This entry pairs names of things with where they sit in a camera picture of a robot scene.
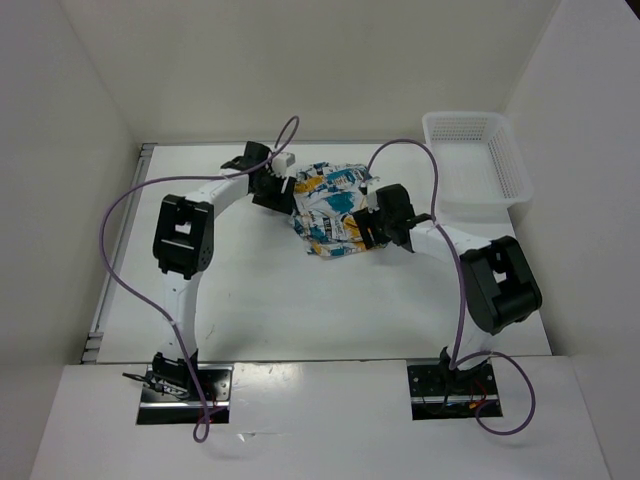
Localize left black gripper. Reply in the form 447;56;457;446
250;169;295;215

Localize colourful printed shorts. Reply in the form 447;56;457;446
290;162;371;259

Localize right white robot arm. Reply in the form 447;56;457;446
353;184;542;393

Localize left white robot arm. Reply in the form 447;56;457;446
147;142;295;400

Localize white plastic basket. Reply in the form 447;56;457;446
422;111;534;217

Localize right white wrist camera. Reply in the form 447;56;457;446
358;176;380;212

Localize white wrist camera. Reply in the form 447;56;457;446
270;152;296;178
358;176;380;212

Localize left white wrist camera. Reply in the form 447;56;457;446
270;152;296;178

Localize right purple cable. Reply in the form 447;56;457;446
367;138;537;435

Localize purple cable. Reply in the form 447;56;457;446
99;115;301;445
367;138;537;435

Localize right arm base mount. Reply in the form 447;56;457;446
407;362;503;421

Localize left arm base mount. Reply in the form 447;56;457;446
122;363;235;426

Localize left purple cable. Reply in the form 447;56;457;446
99;115;301;445

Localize aluminium table edge rail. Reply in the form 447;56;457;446
80;143;156;365

